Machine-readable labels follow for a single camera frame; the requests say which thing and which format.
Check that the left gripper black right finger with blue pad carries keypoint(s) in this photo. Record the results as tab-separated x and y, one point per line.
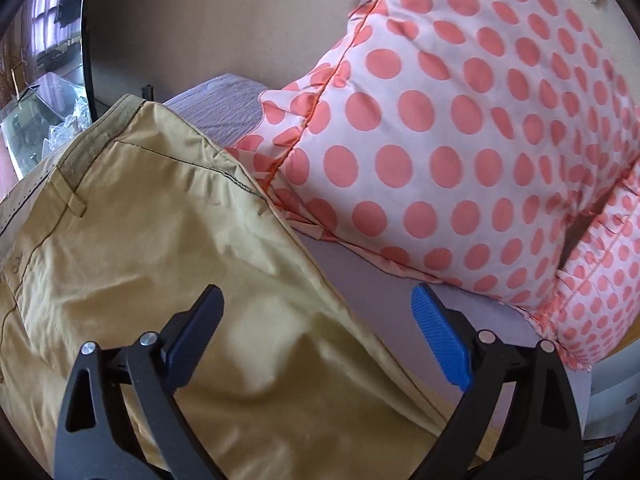
517	418

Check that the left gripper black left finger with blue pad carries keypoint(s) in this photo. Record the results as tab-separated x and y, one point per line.
95	438

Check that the khaki tan pants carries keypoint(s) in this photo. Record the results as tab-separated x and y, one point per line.
127	226

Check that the small pink polka dot pillow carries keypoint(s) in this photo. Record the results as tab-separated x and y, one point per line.
594	300

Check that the large pink polka dot pillow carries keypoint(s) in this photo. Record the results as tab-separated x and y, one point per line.
456	139

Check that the glass top tv stand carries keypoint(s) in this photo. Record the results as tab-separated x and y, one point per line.
46	115

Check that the lavender bed sheet mattress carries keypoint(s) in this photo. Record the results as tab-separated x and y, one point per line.
225	108

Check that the black framed television screen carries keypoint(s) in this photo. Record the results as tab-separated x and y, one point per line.
40	37

